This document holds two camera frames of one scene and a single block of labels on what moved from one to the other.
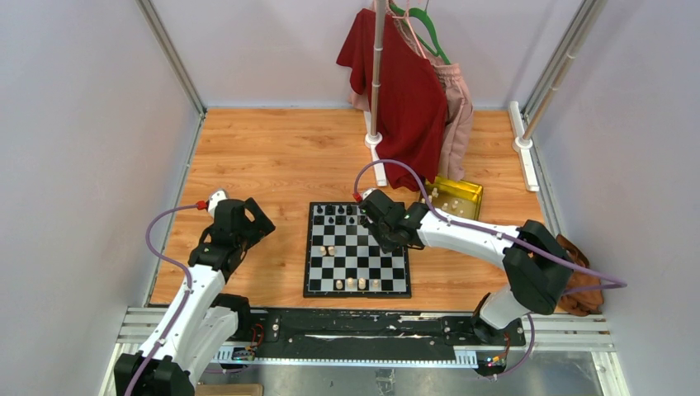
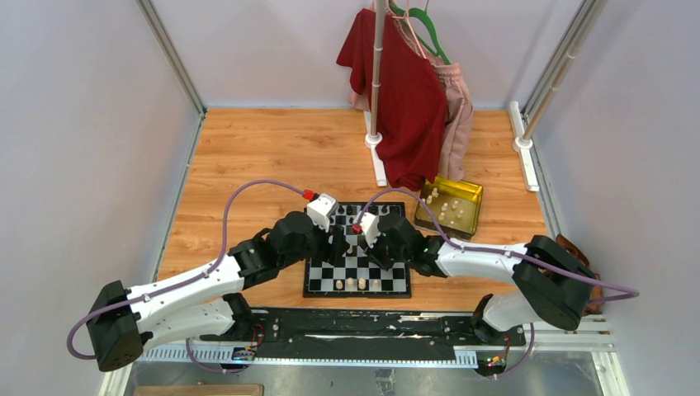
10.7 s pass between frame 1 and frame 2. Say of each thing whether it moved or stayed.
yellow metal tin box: stayed
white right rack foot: stayed
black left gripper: moved
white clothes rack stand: stayed
